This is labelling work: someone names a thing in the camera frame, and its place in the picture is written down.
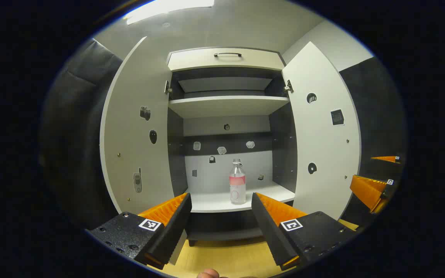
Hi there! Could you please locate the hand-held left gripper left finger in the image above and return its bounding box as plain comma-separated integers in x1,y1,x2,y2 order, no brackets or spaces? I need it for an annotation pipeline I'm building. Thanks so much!
87,192,193,270

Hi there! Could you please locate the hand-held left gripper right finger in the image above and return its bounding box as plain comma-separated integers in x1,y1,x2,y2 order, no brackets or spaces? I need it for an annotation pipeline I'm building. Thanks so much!
251,192,358,271

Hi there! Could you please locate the clear plastic bottle pink label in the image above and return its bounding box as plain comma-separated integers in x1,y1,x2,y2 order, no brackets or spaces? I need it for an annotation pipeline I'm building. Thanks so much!
229,158,247,205

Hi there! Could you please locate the white cabinet door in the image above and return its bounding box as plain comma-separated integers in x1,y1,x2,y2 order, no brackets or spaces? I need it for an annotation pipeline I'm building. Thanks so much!
282,41,362,220
99,37,175,215

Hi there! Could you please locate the grey white cabinet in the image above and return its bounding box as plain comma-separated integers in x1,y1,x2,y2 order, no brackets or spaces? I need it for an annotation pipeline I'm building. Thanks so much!
166,47,297,247

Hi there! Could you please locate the white cabinet drawer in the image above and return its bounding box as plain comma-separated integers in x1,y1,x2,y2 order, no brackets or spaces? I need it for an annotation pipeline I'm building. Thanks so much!
167,48,286,72

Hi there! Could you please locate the ceiling light panel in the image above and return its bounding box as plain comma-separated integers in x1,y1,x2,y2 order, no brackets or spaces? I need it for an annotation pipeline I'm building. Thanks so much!
124,0,215,25

